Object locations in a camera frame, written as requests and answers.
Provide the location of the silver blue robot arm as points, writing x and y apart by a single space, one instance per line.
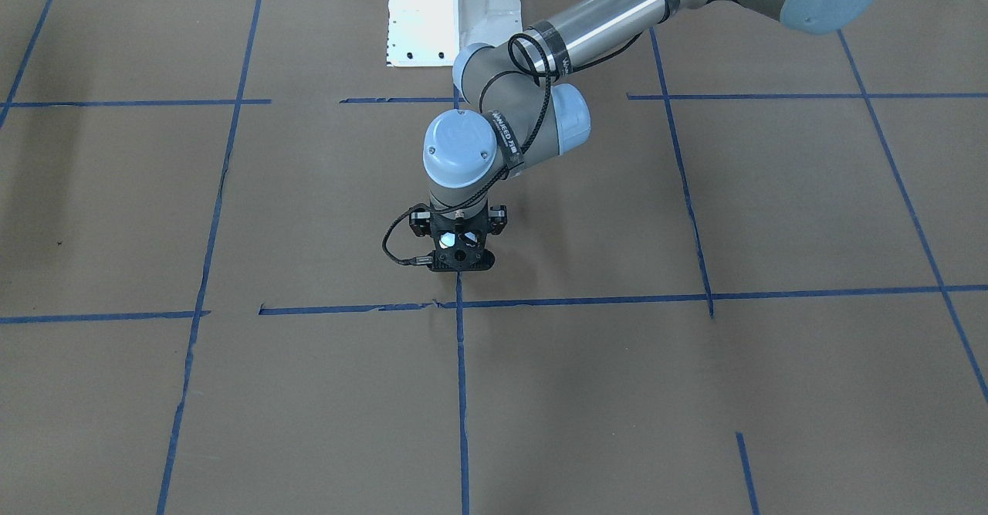
520 112

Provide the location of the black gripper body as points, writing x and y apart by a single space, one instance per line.
421 223

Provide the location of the blue and cream bell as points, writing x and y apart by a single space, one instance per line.
458 239

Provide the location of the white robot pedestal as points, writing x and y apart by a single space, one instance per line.
430 33

